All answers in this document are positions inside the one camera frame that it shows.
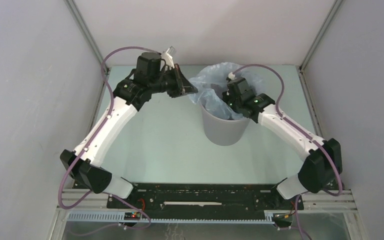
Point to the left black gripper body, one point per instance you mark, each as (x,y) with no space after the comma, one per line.
(173,82)

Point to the blue plastic trash bag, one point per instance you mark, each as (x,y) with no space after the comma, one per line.
(211,82)

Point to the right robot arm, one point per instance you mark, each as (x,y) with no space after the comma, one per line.
(322,159)

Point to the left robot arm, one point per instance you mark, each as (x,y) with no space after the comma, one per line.
(155,72)

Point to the grey trash bin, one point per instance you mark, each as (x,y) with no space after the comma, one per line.
(223,132)

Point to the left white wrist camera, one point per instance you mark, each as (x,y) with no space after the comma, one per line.
(167,56)

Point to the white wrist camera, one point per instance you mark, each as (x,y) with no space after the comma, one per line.
(231,77)
(167,56)

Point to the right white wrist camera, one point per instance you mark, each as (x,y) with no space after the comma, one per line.
(231,77)

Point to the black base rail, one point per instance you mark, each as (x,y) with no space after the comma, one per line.
(208,201)

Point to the left aluminium frame post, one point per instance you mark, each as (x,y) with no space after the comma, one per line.
(84,29)

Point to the aluminium frame post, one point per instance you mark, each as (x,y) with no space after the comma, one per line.
(84,29)
(337,4)

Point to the white cable duct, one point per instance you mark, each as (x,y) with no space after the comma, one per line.
(120,217)

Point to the right aluminium frame post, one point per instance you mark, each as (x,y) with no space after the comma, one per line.
(337,4)

